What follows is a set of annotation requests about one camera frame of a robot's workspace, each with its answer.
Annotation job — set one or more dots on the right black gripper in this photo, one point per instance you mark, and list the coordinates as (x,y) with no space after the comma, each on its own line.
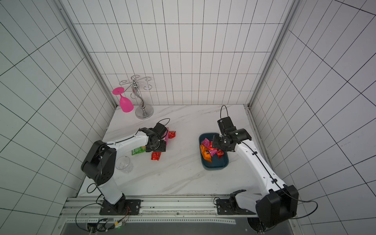
(219,144)

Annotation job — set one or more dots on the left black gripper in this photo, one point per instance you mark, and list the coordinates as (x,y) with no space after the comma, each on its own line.
(162,148)

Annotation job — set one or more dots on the pink tea bag packet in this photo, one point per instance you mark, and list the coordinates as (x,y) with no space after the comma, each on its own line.
(166,137)
(205,142)

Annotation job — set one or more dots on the orange tea bag packet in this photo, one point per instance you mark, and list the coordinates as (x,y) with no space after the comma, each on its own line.
(205,153)

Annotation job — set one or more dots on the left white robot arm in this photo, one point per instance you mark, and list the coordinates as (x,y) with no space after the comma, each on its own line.
(100,163)

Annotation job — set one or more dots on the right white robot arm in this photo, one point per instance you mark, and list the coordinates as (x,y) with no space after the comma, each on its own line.
(275,202)

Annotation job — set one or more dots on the teal storage box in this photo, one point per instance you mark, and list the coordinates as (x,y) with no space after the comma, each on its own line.
(217,162)

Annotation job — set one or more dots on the green chips snack bag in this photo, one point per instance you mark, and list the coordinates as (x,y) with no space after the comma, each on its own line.
(138,150)

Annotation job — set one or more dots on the chrome glass holder stand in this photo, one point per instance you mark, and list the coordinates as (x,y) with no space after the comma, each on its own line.
(143,111)

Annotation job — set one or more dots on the clear plastic cup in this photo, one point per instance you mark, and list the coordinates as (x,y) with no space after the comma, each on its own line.
(124,164)

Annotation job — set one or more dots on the pink plastic wine glass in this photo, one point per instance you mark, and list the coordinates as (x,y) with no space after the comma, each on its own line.
(125,104)

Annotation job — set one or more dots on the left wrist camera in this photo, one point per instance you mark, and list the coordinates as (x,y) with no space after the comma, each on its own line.
(160,128)

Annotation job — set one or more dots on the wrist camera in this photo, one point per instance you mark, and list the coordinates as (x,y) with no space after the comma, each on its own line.
(226,125)
(160,128)

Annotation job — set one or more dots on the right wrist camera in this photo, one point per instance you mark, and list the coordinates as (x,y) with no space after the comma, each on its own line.
(226,125)

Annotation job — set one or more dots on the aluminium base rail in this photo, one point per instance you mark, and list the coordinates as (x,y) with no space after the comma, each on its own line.
(91,210)

